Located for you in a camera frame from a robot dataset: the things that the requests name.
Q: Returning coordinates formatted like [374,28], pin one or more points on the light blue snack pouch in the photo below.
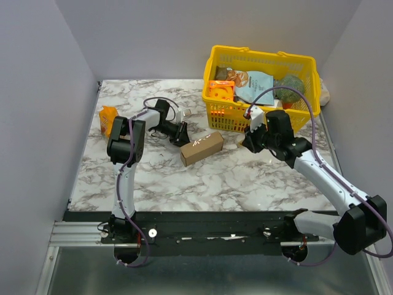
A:
[250,84]

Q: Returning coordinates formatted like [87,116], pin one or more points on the white bag behind basket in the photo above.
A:
[324,95]

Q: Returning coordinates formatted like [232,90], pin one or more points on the aluminium extrusion rail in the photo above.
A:
[86,234]

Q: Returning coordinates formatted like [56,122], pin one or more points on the dark brown packet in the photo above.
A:
[221,73]

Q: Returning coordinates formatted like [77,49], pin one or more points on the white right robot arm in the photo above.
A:
[361,219]

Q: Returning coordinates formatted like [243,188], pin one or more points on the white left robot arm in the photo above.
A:
[126,146]

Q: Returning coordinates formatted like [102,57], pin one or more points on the orange snack box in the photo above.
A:
[221,90]

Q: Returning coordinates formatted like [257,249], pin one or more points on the brown cardboard express box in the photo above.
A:
[202,148]

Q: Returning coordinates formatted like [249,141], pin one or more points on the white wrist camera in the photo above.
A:
[180,114]
[256,117]

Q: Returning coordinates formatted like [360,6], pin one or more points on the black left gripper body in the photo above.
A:
[172,129]

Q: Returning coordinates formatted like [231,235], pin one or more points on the orange snack bag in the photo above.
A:
[106,119]

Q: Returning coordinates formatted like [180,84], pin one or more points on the green round melon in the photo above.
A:
[292,86]

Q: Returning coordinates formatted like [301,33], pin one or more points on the yellow plastic shopping basket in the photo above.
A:
[229,115]

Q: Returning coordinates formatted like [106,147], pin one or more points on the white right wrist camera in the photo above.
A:
[256,117]

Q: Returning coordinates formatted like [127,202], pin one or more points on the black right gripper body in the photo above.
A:
[250,142]

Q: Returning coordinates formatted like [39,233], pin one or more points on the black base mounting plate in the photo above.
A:
[197,233]

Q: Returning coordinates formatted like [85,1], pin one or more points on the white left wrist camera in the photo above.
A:
[180,114]

